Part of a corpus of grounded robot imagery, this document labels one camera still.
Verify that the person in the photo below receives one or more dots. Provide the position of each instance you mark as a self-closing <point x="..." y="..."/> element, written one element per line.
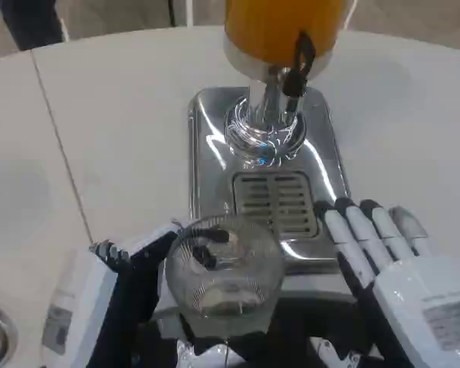
<point x="34" y="23"/>

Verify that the steel orange juice dispenser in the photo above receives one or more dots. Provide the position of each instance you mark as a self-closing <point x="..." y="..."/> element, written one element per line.
<point x="260" y="34"/>

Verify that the steel drip tray grid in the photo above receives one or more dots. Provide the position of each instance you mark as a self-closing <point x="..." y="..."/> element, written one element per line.
<point x="276" y="203"/>

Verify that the clear ribbed glass cup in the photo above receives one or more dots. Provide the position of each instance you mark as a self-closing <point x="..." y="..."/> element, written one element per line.
<point x="234" y="295"/>

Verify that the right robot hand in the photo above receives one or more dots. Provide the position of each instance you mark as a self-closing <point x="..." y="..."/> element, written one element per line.
<point x="406" y="291"/>

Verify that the white black robot torso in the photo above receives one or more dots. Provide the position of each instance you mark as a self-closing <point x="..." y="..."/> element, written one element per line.
<point x="329" y="352"/>

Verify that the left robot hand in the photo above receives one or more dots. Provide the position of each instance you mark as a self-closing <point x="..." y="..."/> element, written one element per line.
<point x="130" y="276"/>

